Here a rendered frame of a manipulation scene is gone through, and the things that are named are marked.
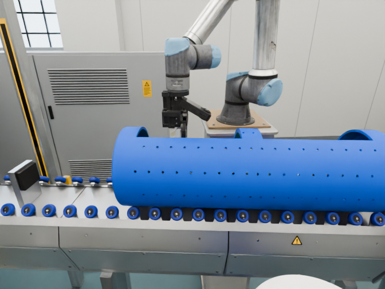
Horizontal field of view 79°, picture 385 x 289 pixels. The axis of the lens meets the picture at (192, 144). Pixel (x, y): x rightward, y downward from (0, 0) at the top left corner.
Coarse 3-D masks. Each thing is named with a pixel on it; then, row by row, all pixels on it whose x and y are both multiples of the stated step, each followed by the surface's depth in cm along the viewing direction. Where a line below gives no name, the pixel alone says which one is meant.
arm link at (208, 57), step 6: (198, 48) 72; (204, 48) 73; (210, 48) 74; (216, 48) 76; (198, 54) 72; (204, 54) 73; (210, 54) 74; (216, 54) 75; (198, 60) 72; (204, 60) 73; (210, 60) 75; (216, 60) 76; (198, 66) 74; (204, 66) 75; (210, 66) 77; (216, 66) 78
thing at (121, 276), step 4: (116, 272) 114; (120, 272) 114; (120, 276) 115; (124, 276) 115; (128, 276) 120; (120, 280) 116; (124, 280) 116; (128, 280) 120; (120, 284) 118; (124, 284) 118; (128, 284) 120; (120, 288) 119; (124, 288) 119; (128, 288) 120
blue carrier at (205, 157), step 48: (144, 144) 74; (192, 144) 73; (240, 144) 73; (288, 144) 72; (336, 144) 72; (384, 144) 72; (144, 192) 73; (192, 192) 72; (240, 192) 72; (288, 192) 71; (336, 192) 70; (384, 192) 70
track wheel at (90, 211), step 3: (87, 207) 82; (90, 207) 82; (93, 207) 81; (96, 207) 82; (84, 210) 81; (87, 210) 81; (90, 210) 81; (93, 210) 81; (96, 210) 81; (84, 213) 81; (87, 213) 81; (90, 213) 81; (93, 213) 81; (96, 213) 81; (87, 216) 81; (90, 216) 81; (93, 216) 81
